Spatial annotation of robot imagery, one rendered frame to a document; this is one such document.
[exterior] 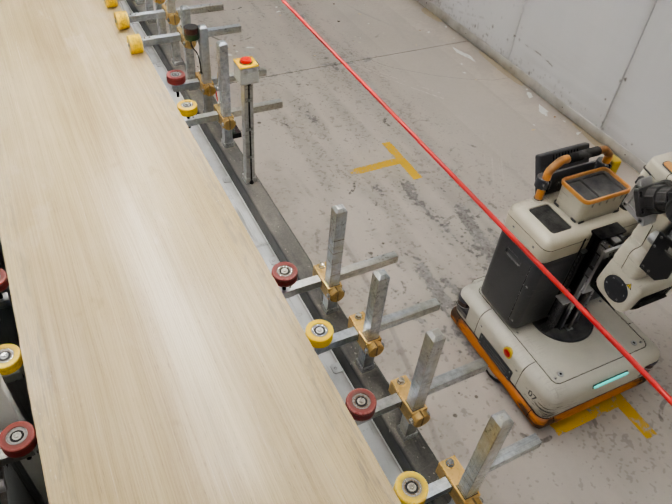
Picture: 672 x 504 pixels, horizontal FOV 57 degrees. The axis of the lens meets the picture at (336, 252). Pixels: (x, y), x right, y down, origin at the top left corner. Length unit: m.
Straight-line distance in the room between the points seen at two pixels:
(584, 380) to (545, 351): 0.18
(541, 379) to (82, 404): 1.71
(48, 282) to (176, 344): 0.45
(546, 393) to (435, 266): 1.00
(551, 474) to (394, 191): 1.80
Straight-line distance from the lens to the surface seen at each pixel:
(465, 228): 3.56
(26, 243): 2.14
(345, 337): 1.84
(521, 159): 4.21
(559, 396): 2.63
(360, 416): 1.63
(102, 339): 1.81
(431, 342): 1.48
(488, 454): 1.46
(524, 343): 2.71
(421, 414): 1.71
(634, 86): 4.38
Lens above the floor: 2.30
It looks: 45 degrees down
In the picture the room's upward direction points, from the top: 6 degrees clockwise
